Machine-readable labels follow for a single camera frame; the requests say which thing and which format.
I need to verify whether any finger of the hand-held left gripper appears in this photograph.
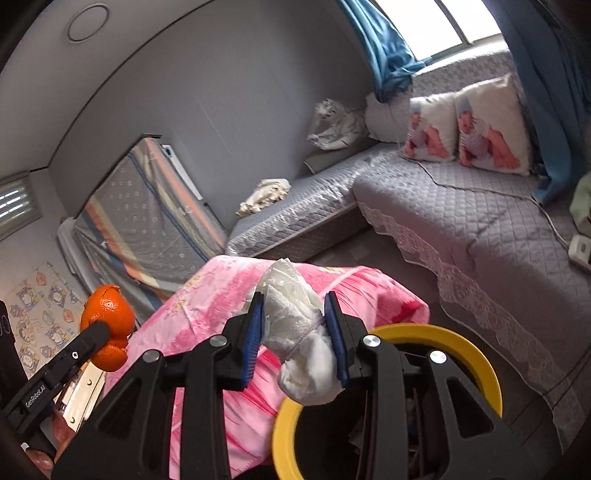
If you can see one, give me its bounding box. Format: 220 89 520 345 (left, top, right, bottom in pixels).
52 320 112 378

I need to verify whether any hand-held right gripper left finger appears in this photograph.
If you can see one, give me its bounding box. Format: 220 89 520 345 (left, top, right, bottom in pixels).
51 292 266 480

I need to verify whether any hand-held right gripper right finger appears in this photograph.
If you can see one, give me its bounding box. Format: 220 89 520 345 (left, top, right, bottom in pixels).
323 291 539 480

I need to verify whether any orange peel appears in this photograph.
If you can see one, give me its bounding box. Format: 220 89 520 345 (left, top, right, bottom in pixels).
79 285 137 372

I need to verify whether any white paper towel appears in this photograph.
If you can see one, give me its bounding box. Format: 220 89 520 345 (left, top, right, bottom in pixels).
255 258 346 407

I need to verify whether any yellow-rimmed black bin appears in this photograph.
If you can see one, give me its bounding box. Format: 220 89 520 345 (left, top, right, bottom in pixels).
271 323 503 480

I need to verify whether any person's left hand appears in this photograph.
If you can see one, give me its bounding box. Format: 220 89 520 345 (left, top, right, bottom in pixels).
23 406 79 480

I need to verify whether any white TV cabinet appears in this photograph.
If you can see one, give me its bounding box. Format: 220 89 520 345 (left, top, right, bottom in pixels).
55 364 107 430

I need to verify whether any pink floral blanket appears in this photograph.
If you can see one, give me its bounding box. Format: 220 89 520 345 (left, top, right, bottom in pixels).
124 256 430 480

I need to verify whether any grey hanging garment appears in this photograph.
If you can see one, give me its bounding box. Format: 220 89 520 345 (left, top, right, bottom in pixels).
56 217 93 296

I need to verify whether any striped cloth-covered wardrobe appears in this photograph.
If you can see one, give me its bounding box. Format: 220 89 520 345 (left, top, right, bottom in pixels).
58 135 228 319

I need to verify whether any beige crumpled cloth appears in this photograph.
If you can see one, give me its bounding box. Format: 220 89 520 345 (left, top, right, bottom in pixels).
236 178 291 217

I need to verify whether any small window blind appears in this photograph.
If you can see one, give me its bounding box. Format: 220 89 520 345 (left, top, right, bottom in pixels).
0 173 42 241

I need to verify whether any grey bolster cushion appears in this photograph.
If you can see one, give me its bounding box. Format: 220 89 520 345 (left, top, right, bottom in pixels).
305 148 370 174

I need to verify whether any grey quilted sofa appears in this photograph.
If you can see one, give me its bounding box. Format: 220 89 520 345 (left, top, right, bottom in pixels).
225 46 591 457

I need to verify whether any white tiger plush toy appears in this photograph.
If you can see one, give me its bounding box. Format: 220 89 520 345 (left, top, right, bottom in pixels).
307 98 368 151

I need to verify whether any plain white pillow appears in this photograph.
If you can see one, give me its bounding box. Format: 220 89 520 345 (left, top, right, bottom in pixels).
365 92 414 143

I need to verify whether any baby print pillow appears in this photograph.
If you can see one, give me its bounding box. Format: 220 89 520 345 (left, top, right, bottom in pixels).
455 73 534 176
403 92 462 163

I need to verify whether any white power strip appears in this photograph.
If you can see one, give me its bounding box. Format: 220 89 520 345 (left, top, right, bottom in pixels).
568 233 591 271

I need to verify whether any pale green cloth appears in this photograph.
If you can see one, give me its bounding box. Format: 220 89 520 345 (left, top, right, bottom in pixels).
570 173 591 224

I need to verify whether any blue curtain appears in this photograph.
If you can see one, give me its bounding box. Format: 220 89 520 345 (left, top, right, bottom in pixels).
496 0 591 206
337 0 426 103

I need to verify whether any round ceiling lamp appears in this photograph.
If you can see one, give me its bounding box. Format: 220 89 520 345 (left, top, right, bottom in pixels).
67 4 109 43

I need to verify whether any large window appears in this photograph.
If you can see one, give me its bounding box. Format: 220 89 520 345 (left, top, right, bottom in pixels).
374 0 504 63

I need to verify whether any cartoon print wall mat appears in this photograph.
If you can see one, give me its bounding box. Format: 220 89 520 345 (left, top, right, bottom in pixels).
4 261 88 374

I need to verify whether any white cable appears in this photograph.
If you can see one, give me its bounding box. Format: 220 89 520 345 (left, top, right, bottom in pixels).
392 104 578 250

